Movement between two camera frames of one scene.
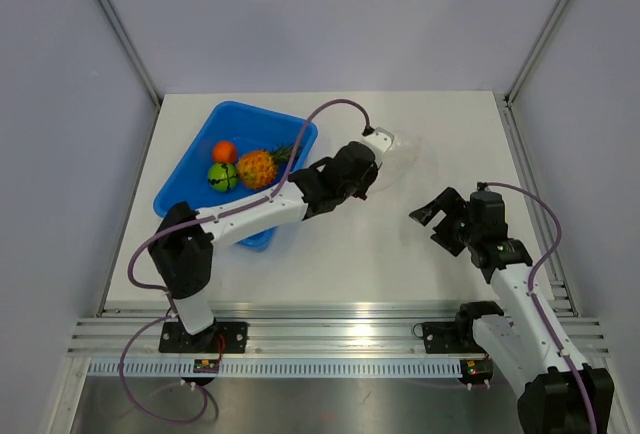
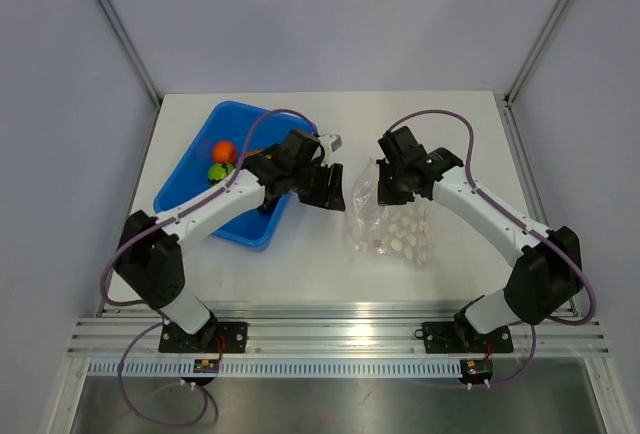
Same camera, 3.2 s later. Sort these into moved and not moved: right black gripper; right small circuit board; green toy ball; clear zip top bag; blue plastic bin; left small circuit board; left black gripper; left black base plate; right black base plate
Moved: right black gripper; left black gripper; clear zip top bag
Not moved: right black base plate; right small circuit board; blue plastic bin; left small circuit board; green toy ball; left black base plate
